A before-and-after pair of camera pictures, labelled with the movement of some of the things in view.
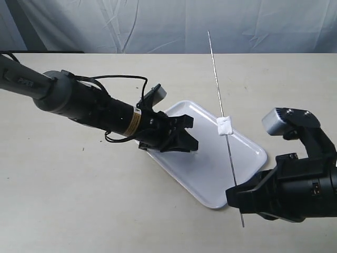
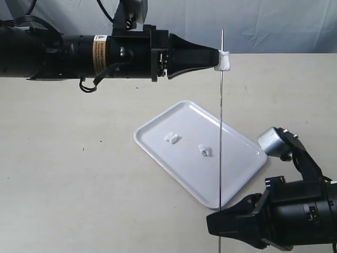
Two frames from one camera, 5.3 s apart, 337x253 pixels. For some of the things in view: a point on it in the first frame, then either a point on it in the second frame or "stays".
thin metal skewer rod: x=221 y=114 → x=221 y=140
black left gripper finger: x=184 y=142 → x=183 y=54
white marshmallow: x=225 y=125 → x=224 y=62
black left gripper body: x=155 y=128 → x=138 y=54
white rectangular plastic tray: x=220 y=161 stays
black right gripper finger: x=245 y=196 → x=238 y=220
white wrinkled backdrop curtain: x=169 y=26 stays
